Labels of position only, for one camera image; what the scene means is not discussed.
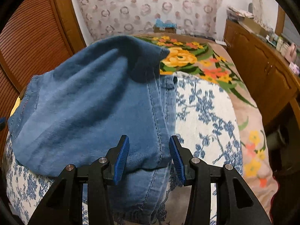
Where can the pink bottle on cabinet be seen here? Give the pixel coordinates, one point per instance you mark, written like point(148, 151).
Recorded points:
point(291, 53)

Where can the brown louvered wardrobe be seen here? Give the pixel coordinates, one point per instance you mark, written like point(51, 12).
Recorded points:
point(38, 36)

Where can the circle patterned sheer curtain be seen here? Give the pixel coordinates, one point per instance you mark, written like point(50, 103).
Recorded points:
point(111, 17)

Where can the blue denim pants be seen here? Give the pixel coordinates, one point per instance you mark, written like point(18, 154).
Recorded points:
point(75, 113)

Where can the blue floral white bedspread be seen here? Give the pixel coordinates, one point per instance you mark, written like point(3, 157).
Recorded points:
point(205, 124)

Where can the yellow plush toy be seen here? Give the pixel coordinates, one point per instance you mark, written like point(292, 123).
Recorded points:
point(17, 103)

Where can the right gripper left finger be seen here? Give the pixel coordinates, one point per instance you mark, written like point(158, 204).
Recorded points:
point(62, 204)

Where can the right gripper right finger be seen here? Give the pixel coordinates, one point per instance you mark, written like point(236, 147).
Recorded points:
point(236, 202)

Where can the cardboard box blue items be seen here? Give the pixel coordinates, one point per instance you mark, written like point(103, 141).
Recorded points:
point(164, 27)

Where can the wooden sideboard cabinet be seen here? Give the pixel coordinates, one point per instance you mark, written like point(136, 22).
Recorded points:
point(265, 72)

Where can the floral pink blanket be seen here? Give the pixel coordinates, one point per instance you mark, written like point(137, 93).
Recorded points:
point(211, 62)

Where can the cardboard box on cabinet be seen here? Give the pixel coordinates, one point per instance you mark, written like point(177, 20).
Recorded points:
point(253, 27)

